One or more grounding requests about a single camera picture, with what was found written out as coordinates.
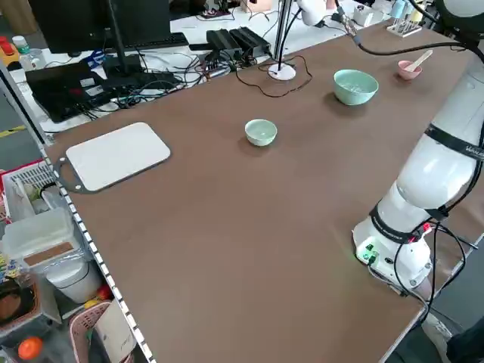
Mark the small green bowl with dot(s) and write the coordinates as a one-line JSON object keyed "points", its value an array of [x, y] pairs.
{"points": [[261, 134]]}

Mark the wooden spoon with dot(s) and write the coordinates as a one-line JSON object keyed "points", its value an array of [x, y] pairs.
{"points": [[421, 60]]}

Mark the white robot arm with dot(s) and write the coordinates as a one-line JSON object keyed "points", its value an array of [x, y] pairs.
{"points": [[435, 177]]}

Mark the large green bowl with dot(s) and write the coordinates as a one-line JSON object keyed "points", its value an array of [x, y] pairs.
{"points": [[355, 94]]}

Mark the pink bowl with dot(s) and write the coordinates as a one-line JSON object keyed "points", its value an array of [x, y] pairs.
{"points": [[410, 73]]}

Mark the white desk lamp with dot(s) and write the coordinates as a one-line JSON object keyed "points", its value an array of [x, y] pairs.
{"points": [[281, 72]]}

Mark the black finned electronics box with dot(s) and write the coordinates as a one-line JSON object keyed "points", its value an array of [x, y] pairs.
{"points": [[238, 41]]}

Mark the white round jar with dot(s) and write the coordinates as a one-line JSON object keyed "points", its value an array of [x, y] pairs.
{"points": [[73, 281]]}

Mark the black flat electronics case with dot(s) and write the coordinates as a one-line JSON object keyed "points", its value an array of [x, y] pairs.
{"points": [[56, 90]]}

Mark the clear plastic storage box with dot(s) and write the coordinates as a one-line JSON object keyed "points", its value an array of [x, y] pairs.
{"points": [[38, 230]]}

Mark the pink plastic basket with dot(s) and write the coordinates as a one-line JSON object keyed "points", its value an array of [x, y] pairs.
{"points": [[85, 321]]}

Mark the white plastic basket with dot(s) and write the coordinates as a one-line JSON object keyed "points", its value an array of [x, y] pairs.
{"points": [[26, 177]]}

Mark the black computer monitor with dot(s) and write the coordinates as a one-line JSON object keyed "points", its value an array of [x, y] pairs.
{"points": [[94, 22]]}

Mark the blue cup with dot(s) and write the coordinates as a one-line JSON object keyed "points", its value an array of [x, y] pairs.
{"points": [[398, 9]]}

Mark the yellow cup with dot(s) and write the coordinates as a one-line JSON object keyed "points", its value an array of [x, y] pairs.
{"points": [[416, 16]]}

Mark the orange fruit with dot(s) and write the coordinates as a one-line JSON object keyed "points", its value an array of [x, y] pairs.
{"points": [[30, 348]]}

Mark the aluminium frame post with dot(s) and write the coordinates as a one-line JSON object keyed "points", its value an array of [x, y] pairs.
{"points": [[281, 30]]}

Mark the aluminium table edge rail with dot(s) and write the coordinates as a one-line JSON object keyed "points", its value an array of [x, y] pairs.
{"points": [[102, 264]]}

